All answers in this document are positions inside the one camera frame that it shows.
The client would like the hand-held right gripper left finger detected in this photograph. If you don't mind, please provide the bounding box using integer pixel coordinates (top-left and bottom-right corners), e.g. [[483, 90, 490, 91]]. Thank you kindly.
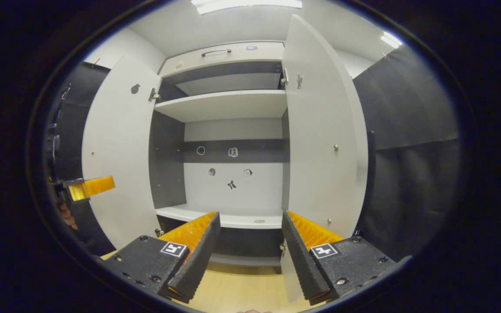
[[101, 211, 221, 304]]

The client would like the beige cabinet drawer front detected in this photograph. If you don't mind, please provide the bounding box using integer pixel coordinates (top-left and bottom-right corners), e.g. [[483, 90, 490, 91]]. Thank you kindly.
[[159, 41, 286, 79]]

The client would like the white cabinet shelf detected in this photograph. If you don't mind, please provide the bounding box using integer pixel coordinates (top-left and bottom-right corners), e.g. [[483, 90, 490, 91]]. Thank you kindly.
[[155, 203, 284, 230], [154, 90, 288, 123]]

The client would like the dark backdrop support stand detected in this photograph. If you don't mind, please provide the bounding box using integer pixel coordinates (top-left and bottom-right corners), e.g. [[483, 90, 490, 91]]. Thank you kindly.
[[44, 83, 72, 174]]

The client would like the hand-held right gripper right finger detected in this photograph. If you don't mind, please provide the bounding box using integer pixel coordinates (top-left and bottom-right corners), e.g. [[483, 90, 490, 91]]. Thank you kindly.
[[281, 210, 397, 306]]

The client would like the small ceiling light panel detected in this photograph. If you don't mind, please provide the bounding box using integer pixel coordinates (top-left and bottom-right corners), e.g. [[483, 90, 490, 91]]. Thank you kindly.
[[381, 31, 403, 48]]

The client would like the black backdrop cloth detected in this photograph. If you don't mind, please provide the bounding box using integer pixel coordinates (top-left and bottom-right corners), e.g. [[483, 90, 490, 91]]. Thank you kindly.
[[353, 43, 461, 261]]

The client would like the beige shoe cabinet door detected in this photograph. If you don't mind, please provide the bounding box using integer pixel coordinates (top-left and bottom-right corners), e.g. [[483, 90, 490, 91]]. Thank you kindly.
[[280, 14, 370, 303], [82, 54, 163, 249]]

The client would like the long ceiling light panel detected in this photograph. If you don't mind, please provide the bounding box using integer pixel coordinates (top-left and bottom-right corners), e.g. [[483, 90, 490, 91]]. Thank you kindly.
[[191, 0, 303, 14]]

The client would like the beige double-door shoe cabinet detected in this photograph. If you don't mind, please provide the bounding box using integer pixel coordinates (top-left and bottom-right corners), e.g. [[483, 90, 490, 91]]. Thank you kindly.
[[81, 14, 376, 303]]

